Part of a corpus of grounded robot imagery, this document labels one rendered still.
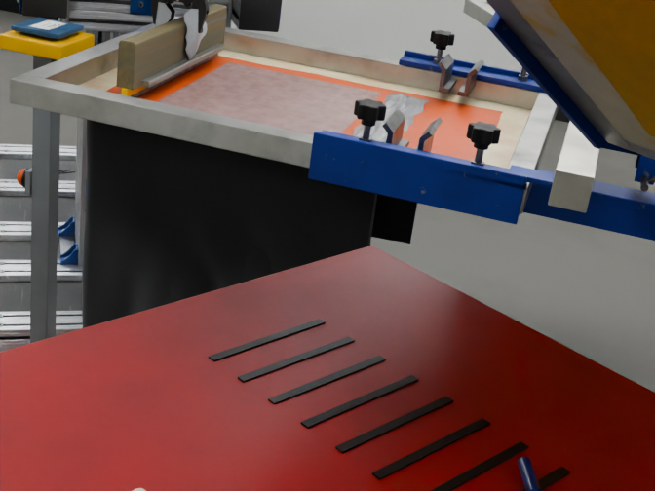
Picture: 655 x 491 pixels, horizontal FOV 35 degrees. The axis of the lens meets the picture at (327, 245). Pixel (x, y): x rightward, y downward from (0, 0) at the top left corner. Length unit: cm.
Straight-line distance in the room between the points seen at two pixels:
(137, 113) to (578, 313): 218
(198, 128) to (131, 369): 90
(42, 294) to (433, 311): 157
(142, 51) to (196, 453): 115
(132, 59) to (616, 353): 203
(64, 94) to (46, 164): 55
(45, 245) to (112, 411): 160
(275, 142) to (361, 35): 424
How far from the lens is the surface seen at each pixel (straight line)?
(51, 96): 164
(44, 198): 218
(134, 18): 238
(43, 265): 225
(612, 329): 343
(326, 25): 577
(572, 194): 138
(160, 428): 62
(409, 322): 77
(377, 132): 166
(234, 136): 152
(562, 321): 339
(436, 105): 189
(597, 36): 95
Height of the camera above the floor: 146
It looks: 24 degrees down
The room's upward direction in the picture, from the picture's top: 8 degrees clockwise
